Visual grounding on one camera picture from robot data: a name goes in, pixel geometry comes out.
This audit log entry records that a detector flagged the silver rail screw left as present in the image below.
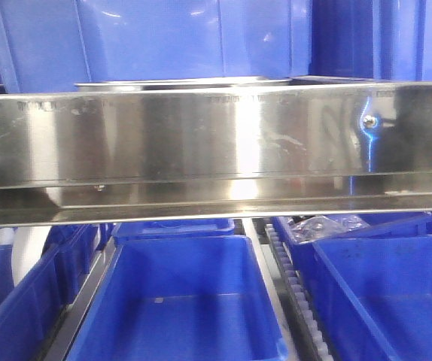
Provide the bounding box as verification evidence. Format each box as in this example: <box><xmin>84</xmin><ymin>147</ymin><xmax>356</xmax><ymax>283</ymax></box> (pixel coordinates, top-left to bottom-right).
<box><xmin>362</xmin><ymin>114</ymin><xmax>378</xmax><ymax>129</ymax></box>

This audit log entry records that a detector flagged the white plastic roll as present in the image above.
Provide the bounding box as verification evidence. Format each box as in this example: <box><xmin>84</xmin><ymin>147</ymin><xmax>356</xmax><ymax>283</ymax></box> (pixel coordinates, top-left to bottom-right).
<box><xmin>11</xmin><ymin>226</ymin><xmax>51</xmax><ymax>287</ymax></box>

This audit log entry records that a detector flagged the blue rear centre bin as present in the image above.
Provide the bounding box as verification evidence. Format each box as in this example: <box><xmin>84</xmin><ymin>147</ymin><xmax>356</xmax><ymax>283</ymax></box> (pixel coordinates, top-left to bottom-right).
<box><xmin>112</xmin><ymin>218</ymin><xmax>235</xmax><ymax>244</ymax></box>

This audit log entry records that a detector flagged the clear plastic parts bag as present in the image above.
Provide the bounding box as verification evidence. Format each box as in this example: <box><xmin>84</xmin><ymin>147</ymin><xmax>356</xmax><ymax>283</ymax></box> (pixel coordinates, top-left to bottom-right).
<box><xmin>290</xmin><ymin>214</ymin><xmax>370</xmax><ymax>243</ymax></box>

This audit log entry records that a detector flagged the grey metal divider rail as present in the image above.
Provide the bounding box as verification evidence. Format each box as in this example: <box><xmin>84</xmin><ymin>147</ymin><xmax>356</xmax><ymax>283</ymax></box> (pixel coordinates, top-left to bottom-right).
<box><xmin>42</xmin><ymin>238</ymin><xmax>116</xmax><ymax>361</ymax></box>

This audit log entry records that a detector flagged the blue upper right bin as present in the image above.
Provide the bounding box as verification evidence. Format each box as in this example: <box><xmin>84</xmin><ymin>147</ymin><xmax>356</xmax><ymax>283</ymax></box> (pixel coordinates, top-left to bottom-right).
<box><xmin>310</xmin><ymin>1</ymin><xmax>432</xmax><ymax>81</ymax></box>

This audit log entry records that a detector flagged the large blue upper bin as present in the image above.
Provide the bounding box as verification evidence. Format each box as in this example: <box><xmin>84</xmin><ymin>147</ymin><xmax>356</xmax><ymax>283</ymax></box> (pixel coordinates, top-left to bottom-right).
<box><xmin>0</xmin><ymin>1</ymin><xmax>312</xmax><ymax>93</ymax></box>

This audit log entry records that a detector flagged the stainless steel shelf front rail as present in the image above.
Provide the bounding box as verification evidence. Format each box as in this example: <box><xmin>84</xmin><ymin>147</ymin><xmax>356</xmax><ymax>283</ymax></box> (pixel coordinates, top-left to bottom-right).
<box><xmin>0</xmin><ymin>82</ymin><xmax>432</xmax><ymax>226</ymax></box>

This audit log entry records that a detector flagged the white roller track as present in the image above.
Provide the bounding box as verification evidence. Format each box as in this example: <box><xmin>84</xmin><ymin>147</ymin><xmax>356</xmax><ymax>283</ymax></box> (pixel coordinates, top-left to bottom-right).
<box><xmin>265</xmin><ymin>224</ymin><xmax>334</xmax><ymax>360</ymax></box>

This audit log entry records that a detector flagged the blue rear right bin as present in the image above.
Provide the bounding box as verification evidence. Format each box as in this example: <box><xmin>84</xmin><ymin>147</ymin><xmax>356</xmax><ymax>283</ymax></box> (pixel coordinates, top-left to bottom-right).
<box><xmin>272</xmin><ymin>212</ymin><xmax>432</xmax><ymax>272</ymax></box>

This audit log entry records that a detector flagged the blue lower right bin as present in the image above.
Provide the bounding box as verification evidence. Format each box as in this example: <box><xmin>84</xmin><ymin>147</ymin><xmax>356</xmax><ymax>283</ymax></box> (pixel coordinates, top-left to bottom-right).
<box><xmin>313</xmin><ymin>235</ymin><xmax>432</xmax><ymax>360</ymax></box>

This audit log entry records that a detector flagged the blue rear left bin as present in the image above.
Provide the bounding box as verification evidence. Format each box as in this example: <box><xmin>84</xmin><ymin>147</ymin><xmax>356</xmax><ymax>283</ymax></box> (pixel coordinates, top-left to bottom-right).
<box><xmin>45</xmin><ymin>223</ymin><xmax>114</xmax><ymax>304</ymax></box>

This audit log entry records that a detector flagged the blue lower left bin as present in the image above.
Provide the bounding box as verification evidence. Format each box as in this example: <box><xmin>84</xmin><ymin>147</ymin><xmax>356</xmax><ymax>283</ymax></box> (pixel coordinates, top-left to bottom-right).
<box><xmin>0</xmin><ymin>245</ymin><xmax>63</xmax><ymax>360</ymax></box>

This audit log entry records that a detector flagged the blue lower centre bin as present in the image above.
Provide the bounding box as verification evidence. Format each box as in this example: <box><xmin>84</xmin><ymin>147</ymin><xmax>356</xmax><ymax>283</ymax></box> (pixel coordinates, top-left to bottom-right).
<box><xmin>67</xmin><ymin>235</ymin><xmax>288</xmax><ymax>360</ymax></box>

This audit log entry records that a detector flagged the silver metal tray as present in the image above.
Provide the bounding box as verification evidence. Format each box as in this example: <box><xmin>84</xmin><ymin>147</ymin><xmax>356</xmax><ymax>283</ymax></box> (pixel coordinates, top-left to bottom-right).
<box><xmin>75</xmin><ymin>77</ymin><xmax>291</xmax><ymax>92</ymax></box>

